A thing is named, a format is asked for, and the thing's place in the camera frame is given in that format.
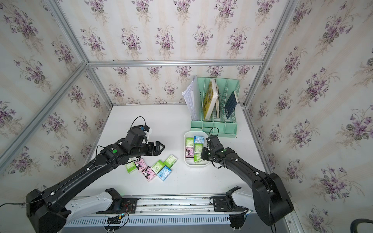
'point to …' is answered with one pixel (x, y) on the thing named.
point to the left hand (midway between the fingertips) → (160, 148)
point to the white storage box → (194, 142)
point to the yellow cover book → (210, 99)
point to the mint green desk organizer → (217, 104)
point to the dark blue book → (231, 104)
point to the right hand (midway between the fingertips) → (204, 154)
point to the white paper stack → (191, 96)
